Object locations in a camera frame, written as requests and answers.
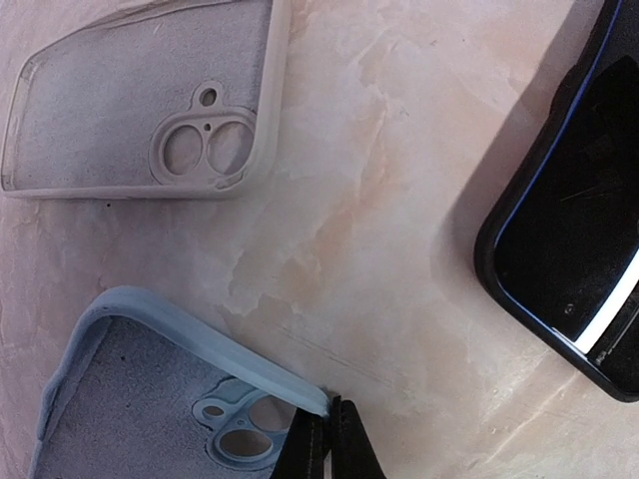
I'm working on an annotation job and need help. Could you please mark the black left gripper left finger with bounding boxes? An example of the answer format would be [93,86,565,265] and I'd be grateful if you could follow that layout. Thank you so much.
[272,408,329,479]

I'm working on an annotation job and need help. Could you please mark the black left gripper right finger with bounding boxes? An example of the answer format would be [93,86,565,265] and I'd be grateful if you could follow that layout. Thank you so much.
[329,396,386,479]

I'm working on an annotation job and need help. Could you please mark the light blue phone case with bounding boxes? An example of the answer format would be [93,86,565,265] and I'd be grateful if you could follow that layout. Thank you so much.
[29,286,329,478]

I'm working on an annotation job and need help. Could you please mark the clear white phone case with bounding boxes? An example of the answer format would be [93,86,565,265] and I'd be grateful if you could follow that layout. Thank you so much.
[1,1,292,200]

